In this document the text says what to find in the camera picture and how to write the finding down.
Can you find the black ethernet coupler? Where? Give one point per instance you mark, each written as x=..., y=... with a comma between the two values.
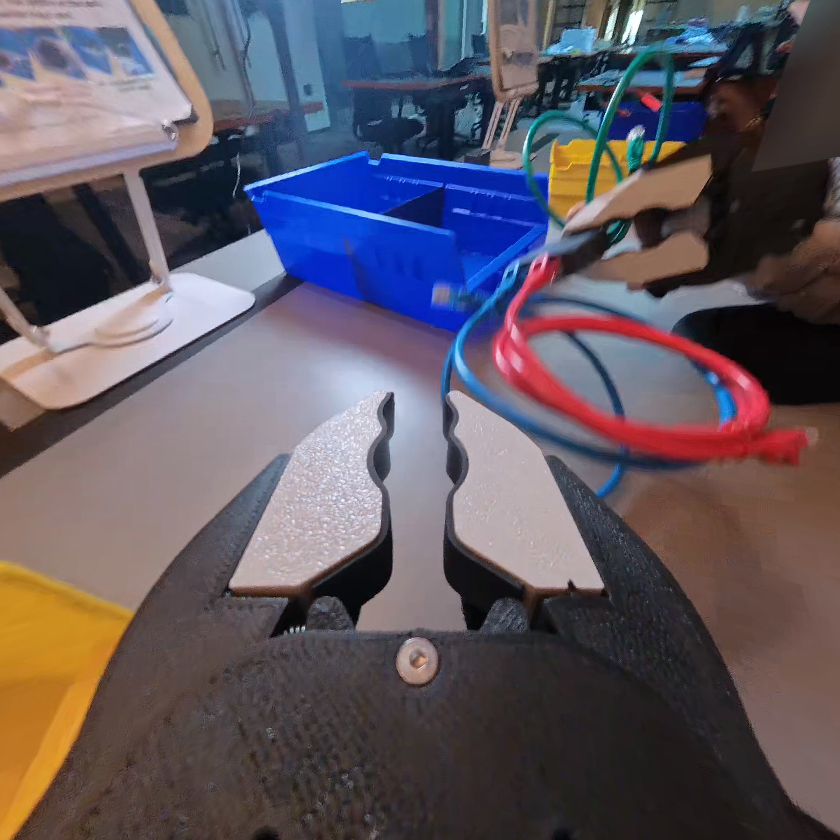
x=577, y=253

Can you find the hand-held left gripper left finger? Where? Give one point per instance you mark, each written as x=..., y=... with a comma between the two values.
x=321, y=505

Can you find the red-edged work table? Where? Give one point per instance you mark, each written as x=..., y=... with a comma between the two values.
x=420, y=88

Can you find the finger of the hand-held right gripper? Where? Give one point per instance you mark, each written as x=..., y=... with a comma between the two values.
x=669, y=262
x=649, y=193

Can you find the printed instruction sheet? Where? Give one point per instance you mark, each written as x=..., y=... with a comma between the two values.
x=72, y=92

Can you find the white document stand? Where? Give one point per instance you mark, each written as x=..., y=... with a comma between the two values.
x=131, y=328
x=512, y=59

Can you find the person's right hand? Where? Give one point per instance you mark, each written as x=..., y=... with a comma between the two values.
x=800, y=269

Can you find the blue plastic bin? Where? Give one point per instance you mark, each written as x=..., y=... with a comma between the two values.
x=367, y=243
x=682, y=121

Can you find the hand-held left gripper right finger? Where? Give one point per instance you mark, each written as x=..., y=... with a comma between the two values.
x=512, y=505

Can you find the yellow plastic bin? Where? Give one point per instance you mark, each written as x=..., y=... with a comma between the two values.
x=46, y=656

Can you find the stack of yellow bins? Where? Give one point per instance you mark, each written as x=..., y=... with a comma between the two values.
x=571, y=170

